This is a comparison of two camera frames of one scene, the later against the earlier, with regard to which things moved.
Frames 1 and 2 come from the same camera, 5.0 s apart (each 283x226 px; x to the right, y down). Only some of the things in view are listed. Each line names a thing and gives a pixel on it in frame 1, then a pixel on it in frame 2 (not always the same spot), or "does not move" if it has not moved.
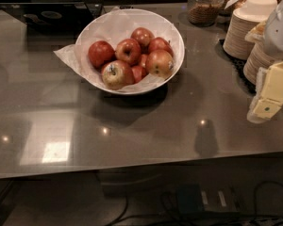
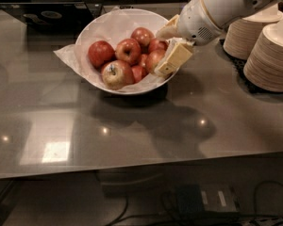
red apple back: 142,36 does not move
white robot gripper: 279,32 -> 194,22
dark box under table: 191,198 does not move
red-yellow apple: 159,63 does not move
